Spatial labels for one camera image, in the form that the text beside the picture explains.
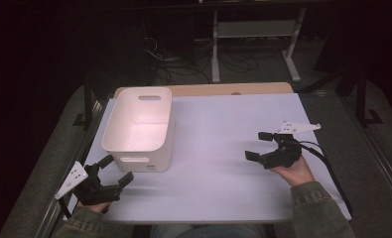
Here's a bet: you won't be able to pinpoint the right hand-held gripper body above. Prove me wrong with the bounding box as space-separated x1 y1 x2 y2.
258 120 323 171

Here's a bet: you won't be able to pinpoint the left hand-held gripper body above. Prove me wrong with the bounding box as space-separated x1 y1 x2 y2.
54 161 122 206

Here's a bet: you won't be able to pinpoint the white plastic bin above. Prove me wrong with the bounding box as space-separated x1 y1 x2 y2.
100 86 176 174

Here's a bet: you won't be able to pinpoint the person's left hand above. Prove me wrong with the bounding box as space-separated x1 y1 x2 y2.
76 201 111 215

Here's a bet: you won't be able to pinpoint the person's right hand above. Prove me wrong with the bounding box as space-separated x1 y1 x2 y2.
269 156 317 188

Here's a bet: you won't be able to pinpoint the black metal stand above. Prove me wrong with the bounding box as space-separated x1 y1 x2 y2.
71 70 100 129
334 64 385 129

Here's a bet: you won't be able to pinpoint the wooden table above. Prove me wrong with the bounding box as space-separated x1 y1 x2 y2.
113 81 295 99

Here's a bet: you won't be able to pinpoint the aluminium rail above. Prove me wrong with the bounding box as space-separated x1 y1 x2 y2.
344 98 392 213
34 98 109 238

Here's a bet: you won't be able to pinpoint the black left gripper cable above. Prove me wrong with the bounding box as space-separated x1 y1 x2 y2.
57 196 72 221

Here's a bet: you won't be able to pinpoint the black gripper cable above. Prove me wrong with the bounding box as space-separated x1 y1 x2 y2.
297 140 354 216
57 196 72 221

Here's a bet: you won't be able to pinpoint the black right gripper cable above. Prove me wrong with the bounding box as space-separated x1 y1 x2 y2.
297 140 354 216

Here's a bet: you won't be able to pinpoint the white metal desk frame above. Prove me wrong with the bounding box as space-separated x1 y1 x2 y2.
210 7 308 84

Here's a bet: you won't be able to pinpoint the black floor cables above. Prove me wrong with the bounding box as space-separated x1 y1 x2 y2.
140 35 261 85

